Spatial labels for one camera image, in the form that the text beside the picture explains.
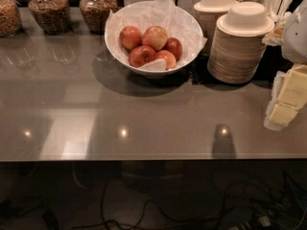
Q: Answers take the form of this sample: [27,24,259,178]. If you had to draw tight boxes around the white ceramic bowl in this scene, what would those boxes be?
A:
[104,1,204,80]

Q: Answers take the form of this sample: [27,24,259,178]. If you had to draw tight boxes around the black cables under table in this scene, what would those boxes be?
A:
[0,163,307,230]

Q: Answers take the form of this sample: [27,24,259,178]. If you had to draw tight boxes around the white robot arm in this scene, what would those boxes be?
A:
[264,0,307,131]

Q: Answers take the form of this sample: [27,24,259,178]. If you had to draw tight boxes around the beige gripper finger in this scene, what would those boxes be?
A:
[264,64,307,131]

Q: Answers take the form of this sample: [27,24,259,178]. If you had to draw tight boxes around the rear stack of paper bowls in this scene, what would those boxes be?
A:
[193,0,237,56]

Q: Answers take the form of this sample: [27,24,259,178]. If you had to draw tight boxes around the glass jar of grains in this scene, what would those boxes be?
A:
[79,0,118,35]
[28,0,71,35]
[0,0,22,37]

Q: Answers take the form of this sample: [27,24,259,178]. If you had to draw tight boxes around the yellow-red apple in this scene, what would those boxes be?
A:
[142,26,168,51]

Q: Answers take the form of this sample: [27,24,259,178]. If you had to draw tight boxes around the red apple front left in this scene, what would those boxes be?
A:
[129,46,155,68]

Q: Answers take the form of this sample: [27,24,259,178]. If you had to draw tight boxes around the right glass jar of grains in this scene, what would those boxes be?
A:
[79,0,118,35]

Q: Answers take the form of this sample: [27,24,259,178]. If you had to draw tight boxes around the stack of paper bowls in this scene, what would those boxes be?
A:
[207,2,274,84]
[193,0,237,56]

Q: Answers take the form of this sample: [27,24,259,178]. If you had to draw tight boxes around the front stack of paper bowls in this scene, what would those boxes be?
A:
[207,2,274,84]

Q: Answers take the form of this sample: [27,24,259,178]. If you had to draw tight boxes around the white paper bowl liner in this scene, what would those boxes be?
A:
[105,0,208,72]

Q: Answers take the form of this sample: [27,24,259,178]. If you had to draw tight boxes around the red apple back left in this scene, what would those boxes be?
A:
[119,26,142,50]

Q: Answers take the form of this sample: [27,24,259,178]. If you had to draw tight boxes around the black mesh mat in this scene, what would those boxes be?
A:
[190,46,293,85]

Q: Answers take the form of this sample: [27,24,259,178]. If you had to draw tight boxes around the middle glass jar of grains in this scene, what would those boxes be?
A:
[28,0,71,35]

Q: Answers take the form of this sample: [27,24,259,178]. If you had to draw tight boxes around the red apple front right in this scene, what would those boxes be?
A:
[155,50,177,70]

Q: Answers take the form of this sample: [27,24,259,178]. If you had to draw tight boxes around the red apple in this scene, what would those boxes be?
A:
[164,37,183,61]
[119,26,142,50]
[129,46,155,68]
[155,50,177,70]

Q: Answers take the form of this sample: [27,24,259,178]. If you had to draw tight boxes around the left glass jar of grains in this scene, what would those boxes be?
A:
[0,0,22,37]

